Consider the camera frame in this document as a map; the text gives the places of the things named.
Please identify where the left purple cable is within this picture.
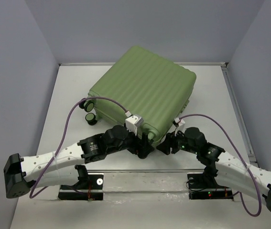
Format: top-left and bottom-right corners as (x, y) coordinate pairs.
(29, 97), (131, 199)

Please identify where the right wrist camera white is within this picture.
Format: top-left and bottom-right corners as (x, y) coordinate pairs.
(173, 117), (185, 136)

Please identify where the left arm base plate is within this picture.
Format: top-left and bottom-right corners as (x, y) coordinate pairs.
(58, 173), (104, 201)

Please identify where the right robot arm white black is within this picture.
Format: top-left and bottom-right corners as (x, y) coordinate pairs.
(157, 127), (271, 212)

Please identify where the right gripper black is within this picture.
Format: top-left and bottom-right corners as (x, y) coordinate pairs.
(155, 128), (198, 155)

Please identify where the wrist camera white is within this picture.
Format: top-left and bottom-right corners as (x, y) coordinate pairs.
(125, 111), (143, 135)
(173, 117), (185, 136)

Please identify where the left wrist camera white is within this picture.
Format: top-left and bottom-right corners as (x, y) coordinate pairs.
(125, 111), (143, 135)

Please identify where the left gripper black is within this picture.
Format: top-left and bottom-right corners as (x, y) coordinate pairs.
(107, 124), (154, 158)

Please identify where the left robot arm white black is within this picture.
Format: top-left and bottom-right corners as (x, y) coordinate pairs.
(3, 125), (154, 199)

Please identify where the green suitcase with blue lining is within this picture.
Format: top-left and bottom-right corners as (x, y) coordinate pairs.
(80, 46), (196, 146)

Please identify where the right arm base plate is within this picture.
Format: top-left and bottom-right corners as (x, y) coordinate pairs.
(185, 173), (234, 200)

